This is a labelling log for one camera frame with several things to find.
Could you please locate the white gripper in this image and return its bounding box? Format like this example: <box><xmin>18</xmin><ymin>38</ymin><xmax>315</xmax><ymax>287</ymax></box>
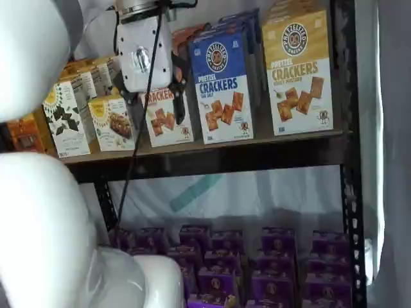
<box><xmin>112</xmin><ymin>15</ymin><xmax>189</xmax><ymax>130</ymax></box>

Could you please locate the yellow white pretzel crackers box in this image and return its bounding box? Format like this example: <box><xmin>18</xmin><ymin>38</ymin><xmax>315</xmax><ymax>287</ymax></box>
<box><xmin>261</xmin><ymin>8</ymin><xmax>335</xmax><ymax>137</ymax></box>

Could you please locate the orange white pretzel crackers box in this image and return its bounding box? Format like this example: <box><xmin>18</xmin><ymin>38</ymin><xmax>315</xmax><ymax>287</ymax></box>
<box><xmin>141</xmin><ymin>89</ymin><xmax>195</xmax><ymax>148</ymax></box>

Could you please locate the yellow white snack bar box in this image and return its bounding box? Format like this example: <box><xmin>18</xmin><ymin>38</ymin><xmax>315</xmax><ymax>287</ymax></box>
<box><xmin>87</xmin><ymin>94</ymin><xmax>136</xmax><ymax>152</ymax></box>

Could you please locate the yellow box with nutrition panel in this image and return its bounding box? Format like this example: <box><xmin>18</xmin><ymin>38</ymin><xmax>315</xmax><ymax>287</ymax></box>
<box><xmin>71</xmin><ymin>72</ymin><xmax>98</xmax><ymax>101</ymax></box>
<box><xmin>91</xmin><ymin>62</ymin><xmax>118</xmax><ymax>97</ymax></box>

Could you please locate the blue white pretzel crackers box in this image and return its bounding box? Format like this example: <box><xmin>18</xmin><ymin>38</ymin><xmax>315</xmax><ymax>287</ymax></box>
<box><xmin>188</xmin><ymin>30</ymin><xmax>255</xmax><ymax>145</ymax></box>

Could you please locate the brown wooden shelf board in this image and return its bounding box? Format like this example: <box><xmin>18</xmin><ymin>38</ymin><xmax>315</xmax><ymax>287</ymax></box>
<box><xmin>60</xmin><ymin>130</ymin><xmax>353</xmax><ymax>166</ymax></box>

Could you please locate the white box with black chips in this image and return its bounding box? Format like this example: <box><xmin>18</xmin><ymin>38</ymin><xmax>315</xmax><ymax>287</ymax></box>
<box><xmin>41</xmin><ymin>80</ymin><xmax>91</xmax><ymax>158</ymax></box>

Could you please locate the orange brown cookie box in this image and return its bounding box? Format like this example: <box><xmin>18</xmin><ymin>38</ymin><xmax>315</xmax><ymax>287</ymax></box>
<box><xmin>6</xmin><ymin>112</ymin><xmax>55</xmax><ymax>155</ymax></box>

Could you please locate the black metal shelving rack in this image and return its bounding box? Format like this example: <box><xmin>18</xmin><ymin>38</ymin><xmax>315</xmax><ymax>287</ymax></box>
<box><xmin>64</xmin><ymin>0</ymin><xmax>369</xmax><ymax>308</ymax></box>

